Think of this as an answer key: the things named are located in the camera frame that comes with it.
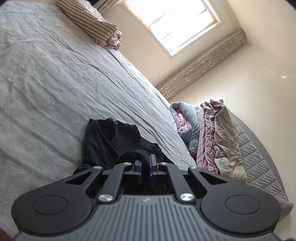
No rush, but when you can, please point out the black sweater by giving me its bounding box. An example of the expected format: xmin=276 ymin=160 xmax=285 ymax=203
xmin=72 ymin=117 xmax=174 ymax=195

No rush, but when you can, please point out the grey pink folded quilt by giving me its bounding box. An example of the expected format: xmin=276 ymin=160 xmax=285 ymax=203
xmin=170 ymin=101 xmax=200 ymax=161

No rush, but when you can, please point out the beige pink folded comforter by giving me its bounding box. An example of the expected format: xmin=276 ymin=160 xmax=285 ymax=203
xmin=196 ymin=99 xmax=248 ymax=184

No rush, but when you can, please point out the right patterned curtain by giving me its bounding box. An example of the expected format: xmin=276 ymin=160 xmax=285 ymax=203
xmin=157 ymin=30 xmax=246 ymax=100

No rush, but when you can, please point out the grey quilted headboard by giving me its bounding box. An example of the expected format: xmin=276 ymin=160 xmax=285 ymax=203
xmin=230 ymin=113 xmax=294 ymax=219

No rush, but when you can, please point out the grey bed sheet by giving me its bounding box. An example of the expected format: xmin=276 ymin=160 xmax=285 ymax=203
xmin=1 ymin=1 xmax=194 ymax=236

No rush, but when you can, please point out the bright window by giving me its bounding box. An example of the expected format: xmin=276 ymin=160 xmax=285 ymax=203
xmin=119 ymin=1 xmax=235 ymax=59

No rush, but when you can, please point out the striped folded blanket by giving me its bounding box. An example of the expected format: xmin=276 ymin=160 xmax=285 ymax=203
xmin=57 ymin=0 xmax=122 ymax=50

